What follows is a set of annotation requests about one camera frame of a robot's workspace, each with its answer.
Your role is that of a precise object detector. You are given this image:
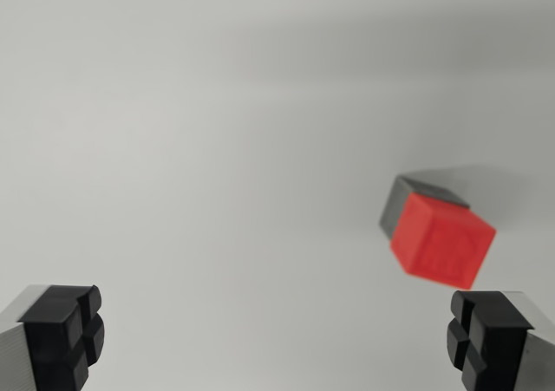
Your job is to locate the black-padded silver gripper left finger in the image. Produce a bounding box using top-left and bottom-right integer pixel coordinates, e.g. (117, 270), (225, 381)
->
(0, 283), (106, 391)

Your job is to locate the black-padded silver gripper right finger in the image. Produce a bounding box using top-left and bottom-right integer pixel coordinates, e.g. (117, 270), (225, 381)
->
(446, 290), (555, 391)

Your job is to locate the red embossed plastic cube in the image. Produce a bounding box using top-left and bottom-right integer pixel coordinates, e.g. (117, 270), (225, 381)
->
(389, 192), (497, 291)

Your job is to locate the grey embossed plastic cube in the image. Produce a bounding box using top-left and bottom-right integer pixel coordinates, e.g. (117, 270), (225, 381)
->
(378, 174), (472, 238)

